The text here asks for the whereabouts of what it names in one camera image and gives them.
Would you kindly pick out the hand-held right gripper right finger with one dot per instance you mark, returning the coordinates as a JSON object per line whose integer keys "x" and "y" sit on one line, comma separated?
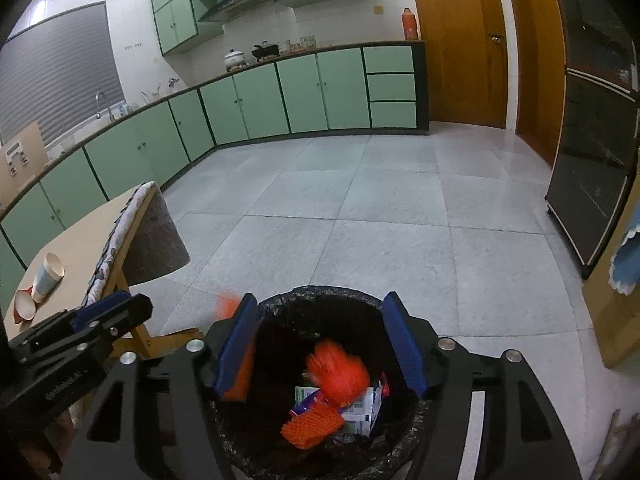
{"x": 402, "y": 345}

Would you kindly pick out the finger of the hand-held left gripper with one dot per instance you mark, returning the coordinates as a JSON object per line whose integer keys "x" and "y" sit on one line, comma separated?
{"x": 97, "y": 308}
{"x": 135, "y": 312}

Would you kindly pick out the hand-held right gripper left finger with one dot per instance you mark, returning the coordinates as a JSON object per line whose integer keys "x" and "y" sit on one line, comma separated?
{"x": 240, "y": 350}

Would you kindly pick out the green white milk carton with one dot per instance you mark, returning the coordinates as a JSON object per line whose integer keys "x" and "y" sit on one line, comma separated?
{"x": 362, "y": 407}

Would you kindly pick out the blue orange snack packet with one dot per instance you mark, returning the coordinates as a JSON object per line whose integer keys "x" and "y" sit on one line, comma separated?
{"x": 307, "y": 402}

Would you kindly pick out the black trash bin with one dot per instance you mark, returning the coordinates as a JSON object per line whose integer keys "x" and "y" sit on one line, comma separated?
{"x": 320, "y": 315}

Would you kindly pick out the white blue paper cup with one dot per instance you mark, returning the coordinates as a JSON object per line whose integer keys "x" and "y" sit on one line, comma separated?
{"x": 47, "y": 275}

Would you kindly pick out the red white paper cup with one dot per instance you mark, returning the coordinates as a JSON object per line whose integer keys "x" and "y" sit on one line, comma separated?
{"x": 25, "y": 305}

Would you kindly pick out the patterned table cloth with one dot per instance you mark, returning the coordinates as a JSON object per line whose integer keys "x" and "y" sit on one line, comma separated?
{"x": 155, "y": 240}

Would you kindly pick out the metal faucet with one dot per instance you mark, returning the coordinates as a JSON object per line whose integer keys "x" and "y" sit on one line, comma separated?
{"x": 102, "y": 105}

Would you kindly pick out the wooden side table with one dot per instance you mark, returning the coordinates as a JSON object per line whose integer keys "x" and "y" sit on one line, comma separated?
{"x": 615, "y": 325}

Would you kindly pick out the blue scalloped cloth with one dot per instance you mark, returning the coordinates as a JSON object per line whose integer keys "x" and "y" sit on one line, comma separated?
{"x": 627, "y": 265}

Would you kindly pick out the grey window blind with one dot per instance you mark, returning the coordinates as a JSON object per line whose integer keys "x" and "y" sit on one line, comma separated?
{"x": 60, "y": 70}

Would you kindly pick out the green lower cabinets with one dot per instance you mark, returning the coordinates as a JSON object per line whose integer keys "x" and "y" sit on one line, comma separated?
{"x": 300, "y": 95}

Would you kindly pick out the white pot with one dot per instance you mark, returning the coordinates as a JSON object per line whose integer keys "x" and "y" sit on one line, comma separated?
{"x": 234, "y": 59}

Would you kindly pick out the black glass cabinet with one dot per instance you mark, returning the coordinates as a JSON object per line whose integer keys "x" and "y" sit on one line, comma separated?
{"x": 590, "y": 135}

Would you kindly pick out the black wok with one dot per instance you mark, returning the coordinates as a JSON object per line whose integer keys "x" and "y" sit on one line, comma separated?
{"x": 264, "y": 51}

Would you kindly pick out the row of condiment jars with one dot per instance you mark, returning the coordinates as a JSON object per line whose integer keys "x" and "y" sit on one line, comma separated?
{"x": 297, "y": 44}

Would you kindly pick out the plain wooden door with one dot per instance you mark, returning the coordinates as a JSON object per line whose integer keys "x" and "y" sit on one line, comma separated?
{"x": 535, "y": 60}

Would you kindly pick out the orange bottle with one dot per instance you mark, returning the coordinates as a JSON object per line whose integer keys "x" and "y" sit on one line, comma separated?
{"x": 410, "y": 25}

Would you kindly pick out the range hood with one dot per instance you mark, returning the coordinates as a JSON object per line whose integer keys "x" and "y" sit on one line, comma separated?
{"x": 235, "y": 7}

